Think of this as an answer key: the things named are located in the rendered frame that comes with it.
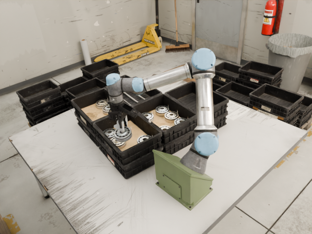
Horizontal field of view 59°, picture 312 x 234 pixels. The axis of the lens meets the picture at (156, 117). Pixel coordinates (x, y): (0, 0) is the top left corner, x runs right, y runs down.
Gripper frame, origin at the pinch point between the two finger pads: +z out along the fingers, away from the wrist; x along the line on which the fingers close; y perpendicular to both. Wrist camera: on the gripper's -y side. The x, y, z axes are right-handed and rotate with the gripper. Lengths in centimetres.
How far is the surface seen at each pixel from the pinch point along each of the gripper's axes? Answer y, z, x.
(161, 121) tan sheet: -12.3, 16.4, -34.0
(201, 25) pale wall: 10, 49, -375
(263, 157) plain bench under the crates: -83, 30, -25
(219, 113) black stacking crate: -51, 15, -50
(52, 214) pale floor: 80, 99, 6
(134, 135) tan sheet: 1.3, 16.3, -14.9
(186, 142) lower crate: -31.9, 25.3, -24.7
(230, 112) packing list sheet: -59, 29, -74
